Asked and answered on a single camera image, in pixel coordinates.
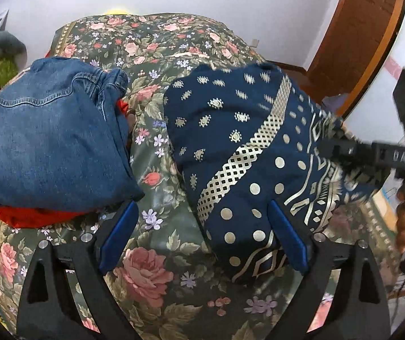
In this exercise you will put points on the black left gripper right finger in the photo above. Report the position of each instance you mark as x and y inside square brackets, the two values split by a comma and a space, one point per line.
[341, 294]

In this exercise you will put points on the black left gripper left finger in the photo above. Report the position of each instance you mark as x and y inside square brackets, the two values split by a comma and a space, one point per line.
[47, 309]

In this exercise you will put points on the navy patterned garment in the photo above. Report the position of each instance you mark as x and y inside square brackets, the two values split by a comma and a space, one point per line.
[247, 143]

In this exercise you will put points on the person's right hand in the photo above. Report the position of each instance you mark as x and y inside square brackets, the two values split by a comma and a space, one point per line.
[400, 225]

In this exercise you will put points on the red garment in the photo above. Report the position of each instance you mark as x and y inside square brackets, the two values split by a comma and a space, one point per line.
[30, 218]

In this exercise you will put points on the floral bedspread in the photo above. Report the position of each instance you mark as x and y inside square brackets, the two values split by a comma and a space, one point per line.
[167, 283]

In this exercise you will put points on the brown wooden door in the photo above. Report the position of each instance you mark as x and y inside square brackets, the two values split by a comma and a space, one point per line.
[359, 37]

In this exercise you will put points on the blue denim jeans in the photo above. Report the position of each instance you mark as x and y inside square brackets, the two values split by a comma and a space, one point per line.
[63, 139]

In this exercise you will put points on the grey cushion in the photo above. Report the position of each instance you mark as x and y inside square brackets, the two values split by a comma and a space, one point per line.
[12, 48]

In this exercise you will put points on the yellow padded bed rail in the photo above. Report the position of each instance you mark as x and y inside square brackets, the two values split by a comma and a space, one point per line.
[118, 10]

